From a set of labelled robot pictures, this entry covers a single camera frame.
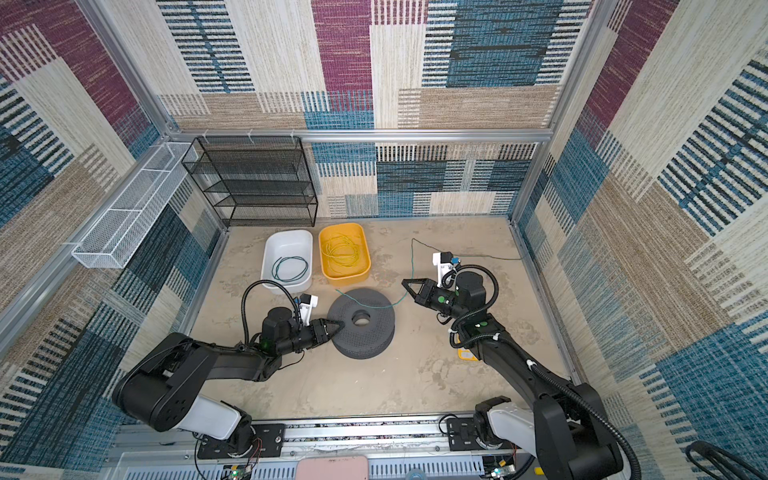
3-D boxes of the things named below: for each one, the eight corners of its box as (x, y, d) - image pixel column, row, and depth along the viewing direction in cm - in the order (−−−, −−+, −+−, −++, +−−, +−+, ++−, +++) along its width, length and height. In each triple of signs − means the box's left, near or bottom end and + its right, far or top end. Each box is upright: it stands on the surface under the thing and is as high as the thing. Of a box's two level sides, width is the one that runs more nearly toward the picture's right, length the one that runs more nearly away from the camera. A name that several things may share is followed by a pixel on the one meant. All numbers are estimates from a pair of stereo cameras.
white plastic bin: (257, 296, 101) (249, 285, 96) (274, 241, 117) (268, 229, 111) (311, 296, 101) (307, 285, 96) (321, 241, 117) (318, 229, 111)
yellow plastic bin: (324, 290, 103) (320, 280, 98) (320, 235, 119) (317, 224, 114) (373, 282, 105) (372, 271, 100) (363, 229, 120) (361, 218, 116)
